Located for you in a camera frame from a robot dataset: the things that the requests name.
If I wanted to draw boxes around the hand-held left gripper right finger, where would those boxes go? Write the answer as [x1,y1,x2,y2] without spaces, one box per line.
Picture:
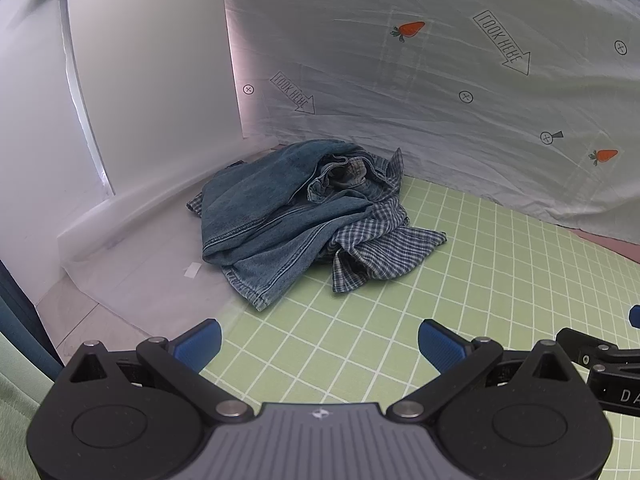
[385,318,581,424]

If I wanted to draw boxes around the blue denim jeans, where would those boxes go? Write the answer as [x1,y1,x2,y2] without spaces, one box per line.
[200,139,401,312]

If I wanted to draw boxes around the teal curtain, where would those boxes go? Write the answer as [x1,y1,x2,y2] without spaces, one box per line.
[0,259,65,382]

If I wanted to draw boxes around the green grid mat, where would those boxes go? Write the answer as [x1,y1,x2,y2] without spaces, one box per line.
[197,174,640,480]

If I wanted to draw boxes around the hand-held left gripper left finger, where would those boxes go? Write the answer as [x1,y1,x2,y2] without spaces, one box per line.
[62,318,254,425]

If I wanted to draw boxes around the blue plaid shirt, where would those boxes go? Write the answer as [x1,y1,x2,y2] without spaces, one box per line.
[186,147,448,295]

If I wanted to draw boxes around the carrot print white sheet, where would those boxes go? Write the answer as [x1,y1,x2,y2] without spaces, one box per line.
[220,0,640,261]

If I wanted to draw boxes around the white foam board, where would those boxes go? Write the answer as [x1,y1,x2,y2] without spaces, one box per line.
[64,0,248,198]
[0,0,117,306]

